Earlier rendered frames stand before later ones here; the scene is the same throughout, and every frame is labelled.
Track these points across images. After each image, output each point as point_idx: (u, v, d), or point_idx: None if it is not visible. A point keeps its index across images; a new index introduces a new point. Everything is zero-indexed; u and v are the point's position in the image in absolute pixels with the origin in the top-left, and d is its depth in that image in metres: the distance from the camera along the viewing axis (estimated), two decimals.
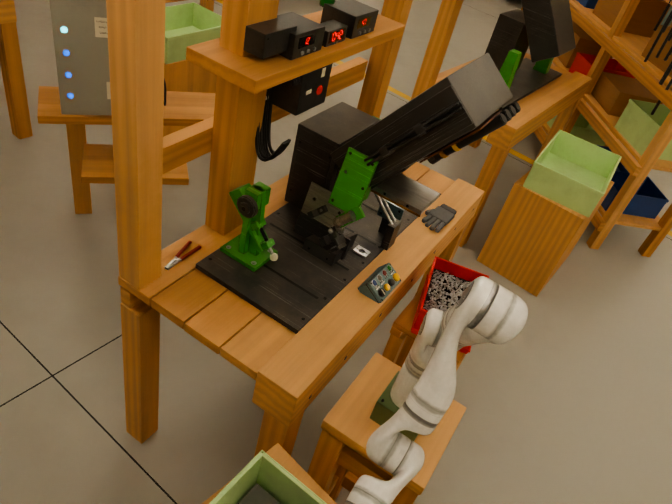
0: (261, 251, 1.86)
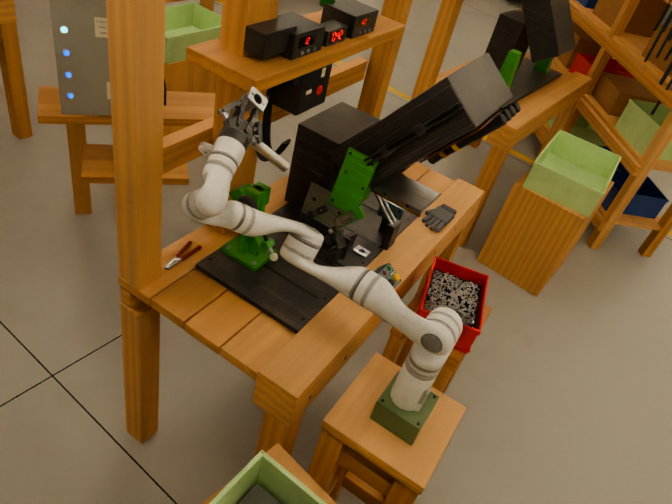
0: (261, 251, 1.86)
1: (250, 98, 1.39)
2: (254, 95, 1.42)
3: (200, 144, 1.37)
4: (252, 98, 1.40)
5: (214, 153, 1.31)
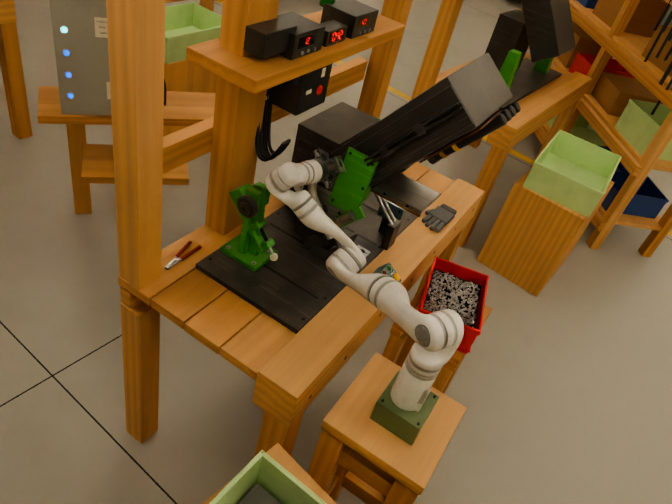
0: (261, 251, 1.86)
1: (336, 158, 1.86)
2: (339, 162, 1.89)
3: None
4: (337, 159, 1.87)
5: (302, 162, 1.72)
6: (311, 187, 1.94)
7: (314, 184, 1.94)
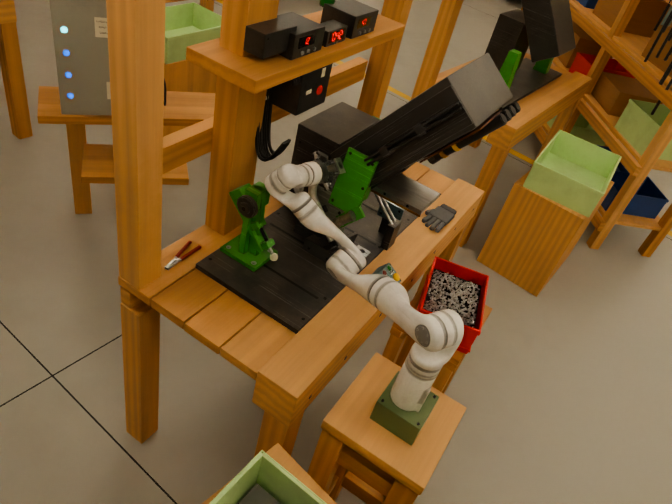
0: (261, 251, 1.86)
1: (336, 160, 1.87)
2: (338, 163, 1.90)
3: None
4: (337, 161, 1.87)
5: (301, 164, 1.72)
6: (311, 189, 1.94)
7: (314, 186, 1.94)
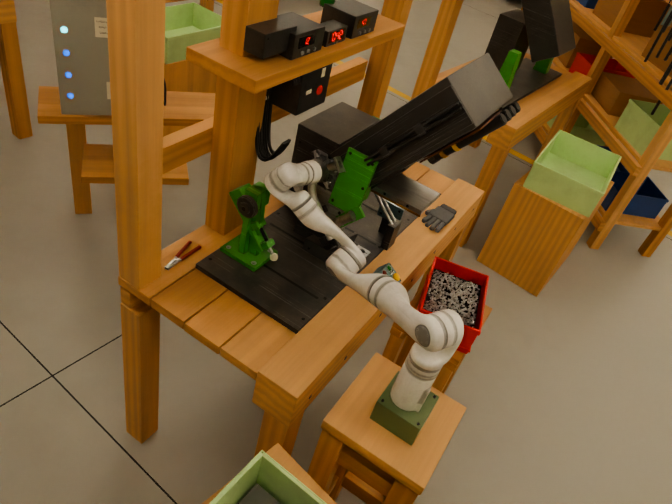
0: (261, 251, 1.86)
1: (335, 158, 1.87)
2: (338, 162, 1.90)
3: None
4: (337, 160, 1.87)
5: (301, 162, 1.72)
6: (311, 188, 1.94)
7: (314, 185, 1.94)
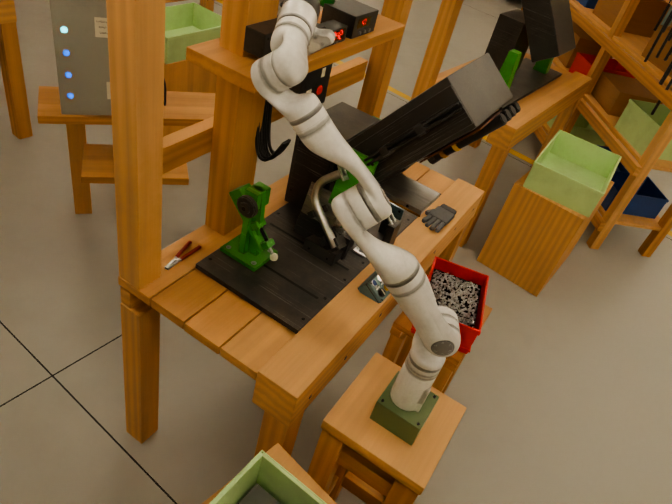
0: (261, 251, 1.86)
1: (339, 167, 1.87)
2: (342, 170, 1.90)
3: None
4: (341, 168, 1.87)
5: None
6: (314, 196, 1.94)
7: (317, 193, 1.94)
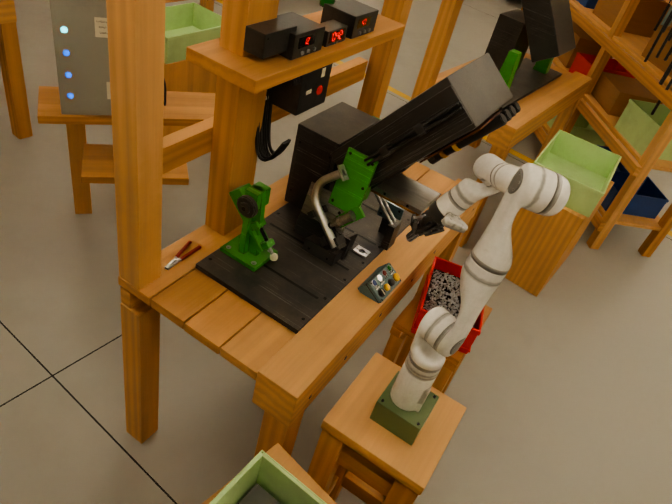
0: (261, 251, 1.86)
1: (339, 167, 1.87)
2: (342, 170, 1.90)
3: (443, 220, 1.52)
4: (341, 168, 1.87)
5: (450, 193, 1.53)
6: (314, 196, 1.94)
7: (317, 193, 1.94)
